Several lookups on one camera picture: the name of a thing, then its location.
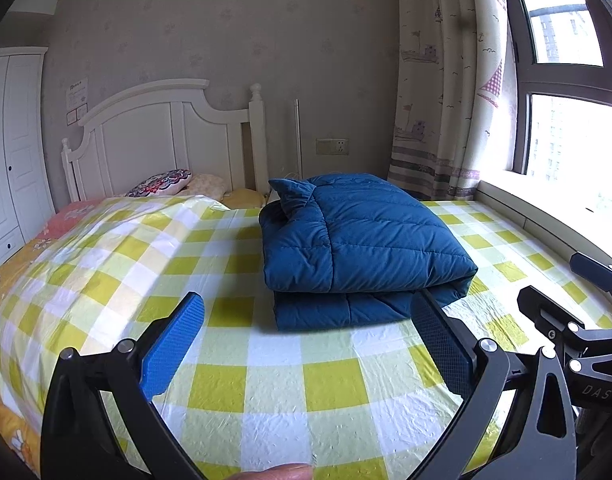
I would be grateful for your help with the beige pillow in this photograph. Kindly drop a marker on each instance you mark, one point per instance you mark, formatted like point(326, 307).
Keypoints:
point(206, 185)

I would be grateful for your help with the blue quilted jacket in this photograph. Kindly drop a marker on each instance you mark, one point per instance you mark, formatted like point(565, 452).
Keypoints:
point(366, 240)

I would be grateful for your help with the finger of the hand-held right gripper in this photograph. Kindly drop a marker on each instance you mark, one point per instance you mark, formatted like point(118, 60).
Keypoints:
point(551, 312)
point(598, 277)

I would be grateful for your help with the printed curtain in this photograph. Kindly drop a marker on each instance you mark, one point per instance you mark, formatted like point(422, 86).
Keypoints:
point(436, 85)

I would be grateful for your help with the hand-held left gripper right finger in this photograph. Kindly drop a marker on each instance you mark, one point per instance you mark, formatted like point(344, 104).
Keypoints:
point(441, 345)

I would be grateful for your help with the white bed headboard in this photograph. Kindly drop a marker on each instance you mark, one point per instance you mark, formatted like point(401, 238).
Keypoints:
point(136, 140)

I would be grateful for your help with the yellow pillow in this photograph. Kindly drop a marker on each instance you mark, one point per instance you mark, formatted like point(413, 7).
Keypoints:
point(243, 197)

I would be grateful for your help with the paper wall notice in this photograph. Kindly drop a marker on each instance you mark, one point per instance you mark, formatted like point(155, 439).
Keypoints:
point(77, 95)

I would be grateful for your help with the metal pole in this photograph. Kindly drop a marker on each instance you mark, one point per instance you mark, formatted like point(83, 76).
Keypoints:
point(298, 140)

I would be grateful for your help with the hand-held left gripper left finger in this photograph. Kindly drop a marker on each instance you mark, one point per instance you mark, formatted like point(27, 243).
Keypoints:
point(173, 345)

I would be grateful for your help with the window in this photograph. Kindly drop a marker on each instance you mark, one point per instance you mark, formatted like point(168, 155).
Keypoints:
point(561, 35)

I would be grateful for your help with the white wardrobe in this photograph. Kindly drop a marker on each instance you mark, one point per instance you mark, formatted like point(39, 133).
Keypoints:
point(16, 160)

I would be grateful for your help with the patterned round pillow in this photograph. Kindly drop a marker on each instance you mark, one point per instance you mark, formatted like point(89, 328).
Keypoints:
point(158, 182)

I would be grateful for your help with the beige window ledge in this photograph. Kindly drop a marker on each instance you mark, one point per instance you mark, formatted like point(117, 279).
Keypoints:
point(536, 210)

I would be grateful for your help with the person's left hand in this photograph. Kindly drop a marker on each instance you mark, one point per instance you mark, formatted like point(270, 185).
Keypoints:
point(281, 474)

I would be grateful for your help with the orange floral bed sheet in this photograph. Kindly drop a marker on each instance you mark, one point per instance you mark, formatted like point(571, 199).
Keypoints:
point(51, 225)

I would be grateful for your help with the wall socket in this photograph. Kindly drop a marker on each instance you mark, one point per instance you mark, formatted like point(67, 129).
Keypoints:
point(332, 146)

